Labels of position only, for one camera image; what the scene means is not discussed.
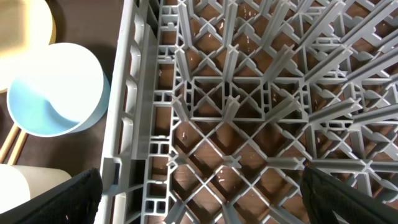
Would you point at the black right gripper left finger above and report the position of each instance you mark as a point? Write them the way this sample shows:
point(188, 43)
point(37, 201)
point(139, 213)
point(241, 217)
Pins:
point(73, 201)

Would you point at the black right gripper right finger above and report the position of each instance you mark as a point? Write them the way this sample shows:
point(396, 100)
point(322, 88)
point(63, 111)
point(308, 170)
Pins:
point(325, 198)

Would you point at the white cup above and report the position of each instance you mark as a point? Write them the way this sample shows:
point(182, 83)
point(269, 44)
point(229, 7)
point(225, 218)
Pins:
point(19, 184)

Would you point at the grey dishwasher rack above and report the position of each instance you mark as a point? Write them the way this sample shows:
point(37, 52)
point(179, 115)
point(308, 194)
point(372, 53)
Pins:
point(216, 108)

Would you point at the right wooden chopstick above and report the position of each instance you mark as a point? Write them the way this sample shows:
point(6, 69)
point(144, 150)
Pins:
point(17, 148)

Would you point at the wooden chopstick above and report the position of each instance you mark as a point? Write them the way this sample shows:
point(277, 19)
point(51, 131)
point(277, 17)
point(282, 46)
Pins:
point(8, 142)
point(17, 148)

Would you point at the left wooden chopstick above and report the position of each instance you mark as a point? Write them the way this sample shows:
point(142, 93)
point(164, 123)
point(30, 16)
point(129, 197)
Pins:
point(8, 142)

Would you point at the light blue bowl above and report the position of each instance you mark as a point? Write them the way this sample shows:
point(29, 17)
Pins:
point(59, 89)

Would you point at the dark brown serving tray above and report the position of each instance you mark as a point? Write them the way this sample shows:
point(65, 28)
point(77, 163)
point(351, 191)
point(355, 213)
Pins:
point(95, 26)

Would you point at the yellow plate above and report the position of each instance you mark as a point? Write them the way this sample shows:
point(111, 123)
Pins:
point(26, 25)

